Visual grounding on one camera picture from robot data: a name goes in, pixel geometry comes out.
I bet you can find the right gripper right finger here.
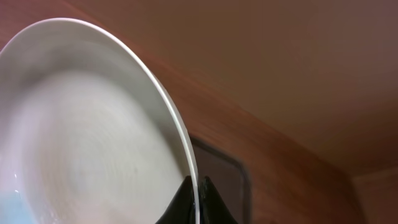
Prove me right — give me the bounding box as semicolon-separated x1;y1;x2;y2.
199;176;238;224

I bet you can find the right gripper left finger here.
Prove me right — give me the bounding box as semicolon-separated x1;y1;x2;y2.
156;176;195;224

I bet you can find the white plate top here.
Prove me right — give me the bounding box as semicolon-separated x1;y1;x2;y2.
1;18;200;223

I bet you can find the brown plastic tray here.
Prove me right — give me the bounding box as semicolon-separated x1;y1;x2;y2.
190;135;252;224

